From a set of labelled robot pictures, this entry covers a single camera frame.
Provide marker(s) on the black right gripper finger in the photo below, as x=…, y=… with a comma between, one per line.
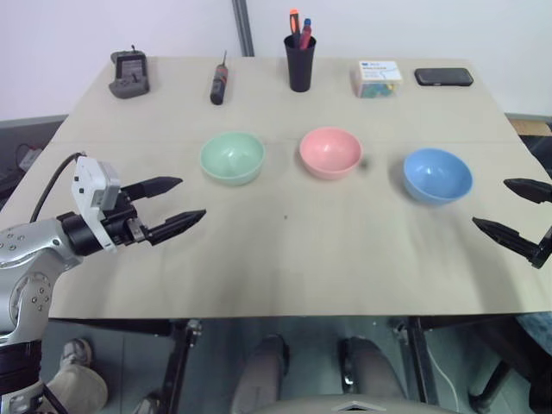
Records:
x=532, y=190
x=506, y=237

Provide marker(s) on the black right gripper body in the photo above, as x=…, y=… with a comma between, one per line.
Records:
x=544, y=254

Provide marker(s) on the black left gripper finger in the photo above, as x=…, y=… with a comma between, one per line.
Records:
x=155, y=186
x=177, y=224

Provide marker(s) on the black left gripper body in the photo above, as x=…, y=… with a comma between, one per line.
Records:
x=123, y=224

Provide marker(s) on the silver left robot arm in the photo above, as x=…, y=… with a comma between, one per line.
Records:
x=26, y=246

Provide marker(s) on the brown cardboard box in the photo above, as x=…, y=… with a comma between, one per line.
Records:
x=532, y=126

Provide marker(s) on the green bowl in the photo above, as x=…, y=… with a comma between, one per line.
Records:
x=232, y=157

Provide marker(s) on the blue bowl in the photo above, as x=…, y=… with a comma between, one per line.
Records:
x=437, y=174

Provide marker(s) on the grey handheld device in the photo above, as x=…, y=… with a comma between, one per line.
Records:
x=129, y=77

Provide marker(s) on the white power strip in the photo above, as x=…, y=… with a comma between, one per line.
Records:
x=29, y=157

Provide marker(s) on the black screwdriver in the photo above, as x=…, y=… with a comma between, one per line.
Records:
x=220, y=82

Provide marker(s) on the black table leg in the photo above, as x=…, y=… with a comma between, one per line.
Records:
x=181, y=358
x=416, y=358

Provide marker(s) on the grey sneaker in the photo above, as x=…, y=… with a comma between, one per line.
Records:
x=77, y=351

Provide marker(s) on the black chair base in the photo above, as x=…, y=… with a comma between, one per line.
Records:
x=496, y=384

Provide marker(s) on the black flat case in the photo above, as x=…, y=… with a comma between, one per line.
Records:
x=444, y=77

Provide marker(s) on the red bowl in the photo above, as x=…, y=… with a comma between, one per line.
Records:
x=330, y=151

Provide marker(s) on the beige trouser leg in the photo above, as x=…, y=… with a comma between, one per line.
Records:
x=77, y=390

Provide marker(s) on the black pen cup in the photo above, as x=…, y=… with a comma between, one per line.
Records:
x=300, y=69

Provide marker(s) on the clear box of coloured clips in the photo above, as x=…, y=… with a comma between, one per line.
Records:
x=376, y=79

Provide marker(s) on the blue and red pen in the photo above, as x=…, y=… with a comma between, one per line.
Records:
x=306, y=32

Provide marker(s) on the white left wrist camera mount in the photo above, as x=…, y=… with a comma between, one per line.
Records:
x=88, y=181

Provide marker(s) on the grey vertical post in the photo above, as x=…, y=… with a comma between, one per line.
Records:
x=242, y=26

